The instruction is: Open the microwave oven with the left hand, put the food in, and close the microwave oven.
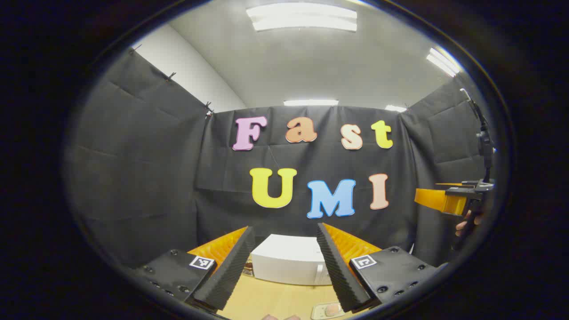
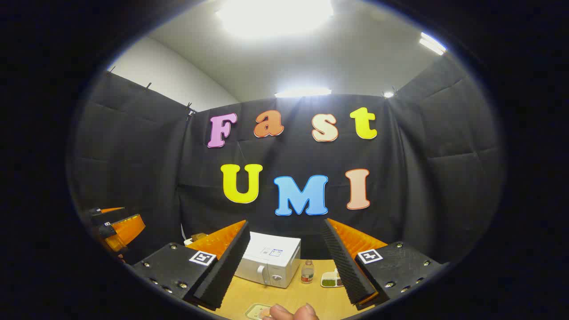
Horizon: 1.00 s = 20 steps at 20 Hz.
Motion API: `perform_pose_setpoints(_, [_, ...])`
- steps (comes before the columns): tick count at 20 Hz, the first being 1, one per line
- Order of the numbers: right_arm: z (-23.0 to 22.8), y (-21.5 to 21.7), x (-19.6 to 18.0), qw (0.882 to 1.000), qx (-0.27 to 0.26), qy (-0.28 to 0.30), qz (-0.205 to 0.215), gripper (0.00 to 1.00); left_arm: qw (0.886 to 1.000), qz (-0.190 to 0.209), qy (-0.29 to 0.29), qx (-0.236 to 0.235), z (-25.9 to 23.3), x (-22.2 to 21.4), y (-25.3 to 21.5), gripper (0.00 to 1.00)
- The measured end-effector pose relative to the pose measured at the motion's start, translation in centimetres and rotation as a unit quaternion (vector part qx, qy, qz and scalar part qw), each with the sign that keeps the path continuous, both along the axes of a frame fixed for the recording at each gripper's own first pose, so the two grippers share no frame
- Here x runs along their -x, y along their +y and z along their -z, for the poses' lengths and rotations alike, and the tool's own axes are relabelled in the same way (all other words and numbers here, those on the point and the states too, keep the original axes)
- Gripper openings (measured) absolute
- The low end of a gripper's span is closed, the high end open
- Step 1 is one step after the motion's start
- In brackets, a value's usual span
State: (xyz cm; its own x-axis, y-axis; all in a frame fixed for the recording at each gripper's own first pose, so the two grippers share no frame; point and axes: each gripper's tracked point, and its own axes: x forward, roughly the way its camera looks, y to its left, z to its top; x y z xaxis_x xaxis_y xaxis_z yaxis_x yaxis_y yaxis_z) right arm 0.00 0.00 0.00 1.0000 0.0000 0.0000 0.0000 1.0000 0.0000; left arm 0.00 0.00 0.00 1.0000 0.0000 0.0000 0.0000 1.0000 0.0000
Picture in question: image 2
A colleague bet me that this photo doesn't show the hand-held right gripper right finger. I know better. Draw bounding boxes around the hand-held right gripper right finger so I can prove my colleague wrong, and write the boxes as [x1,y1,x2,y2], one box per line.
[321,218,445,306]

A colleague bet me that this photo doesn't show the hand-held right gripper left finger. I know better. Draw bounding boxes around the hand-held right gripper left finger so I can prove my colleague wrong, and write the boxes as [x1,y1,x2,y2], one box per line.
[132,220,251,310]

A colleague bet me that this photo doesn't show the white microwave oven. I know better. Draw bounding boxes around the white microwave oven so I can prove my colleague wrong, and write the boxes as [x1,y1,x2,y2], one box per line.
[234,232,301,288]

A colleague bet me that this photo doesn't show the white divided dish of beans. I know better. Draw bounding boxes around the white divided dish of beans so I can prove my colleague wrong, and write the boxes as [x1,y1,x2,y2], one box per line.
[321,269,344,288]

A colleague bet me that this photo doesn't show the white plate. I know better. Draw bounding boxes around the white plate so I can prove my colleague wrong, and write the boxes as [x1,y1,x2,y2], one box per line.
[244,303,274,320]

